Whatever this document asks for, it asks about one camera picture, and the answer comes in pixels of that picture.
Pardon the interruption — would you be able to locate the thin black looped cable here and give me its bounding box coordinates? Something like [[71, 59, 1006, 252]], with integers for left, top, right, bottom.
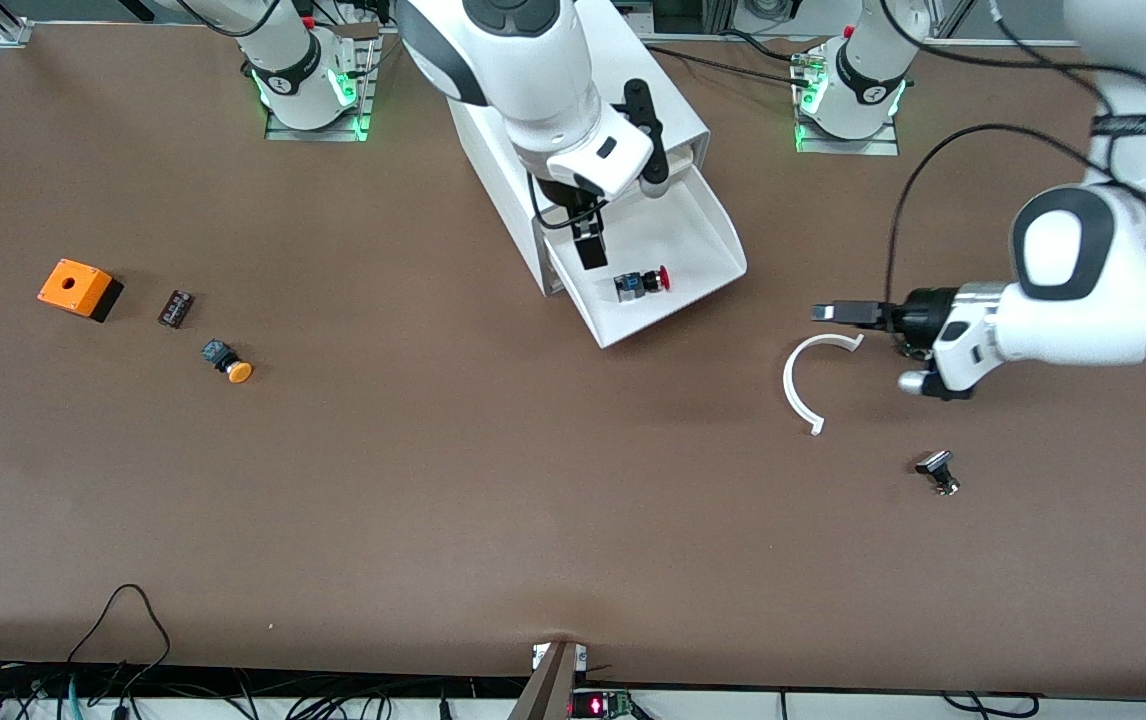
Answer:
[[66, 584, 172, 691]]

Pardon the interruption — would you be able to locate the red push button switch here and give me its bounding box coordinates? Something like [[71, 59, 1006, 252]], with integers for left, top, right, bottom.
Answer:
[[615, 266, 671, 303]]

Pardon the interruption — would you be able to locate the black base power cable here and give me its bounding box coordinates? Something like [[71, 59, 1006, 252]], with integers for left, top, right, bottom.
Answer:
[[645, 43, 819, 81], [718, 30, 814, 63]]

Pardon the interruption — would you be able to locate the white curved plastic arc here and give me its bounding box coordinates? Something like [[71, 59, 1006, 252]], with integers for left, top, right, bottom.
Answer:
[[782, 333, 866, 437]]

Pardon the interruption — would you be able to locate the white post mount bracket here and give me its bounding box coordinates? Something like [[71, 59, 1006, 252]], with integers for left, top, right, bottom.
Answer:
[[531, 643, 588, 673]]

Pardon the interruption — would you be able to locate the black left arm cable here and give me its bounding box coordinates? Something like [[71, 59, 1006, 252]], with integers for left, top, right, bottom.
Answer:
[[883, 0, 1146, 306]]

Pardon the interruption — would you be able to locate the orange push button switch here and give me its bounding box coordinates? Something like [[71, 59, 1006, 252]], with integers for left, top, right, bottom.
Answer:
[[201, 339, 254, 385]]

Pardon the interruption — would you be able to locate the black silver push switch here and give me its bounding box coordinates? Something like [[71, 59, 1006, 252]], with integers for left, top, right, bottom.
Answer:
[[914, 450, 962, 498]]

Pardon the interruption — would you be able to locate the grey camera mounting post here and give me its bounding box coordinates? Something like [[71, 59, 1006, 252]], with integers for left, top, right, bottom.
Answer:
[[506, 640, 584, 720]]

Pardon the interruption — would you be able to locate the aluminium arm base plate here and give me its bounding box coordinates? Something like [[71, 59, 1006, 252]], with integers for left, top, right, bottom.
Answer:
[[794, 118, 901, 157], [264, 95, 374, 143]]

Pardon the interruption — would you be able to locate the circuit board with red display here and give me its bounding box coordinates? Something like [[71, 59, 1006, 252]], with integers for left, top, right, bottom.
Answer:
[[570, 688, 639, 720]]

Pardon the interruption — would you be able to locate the orange button enclosure box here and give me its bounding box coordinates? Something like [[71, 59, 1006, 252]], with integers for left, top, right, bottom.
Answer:
[[37, 258, 125, 323]]

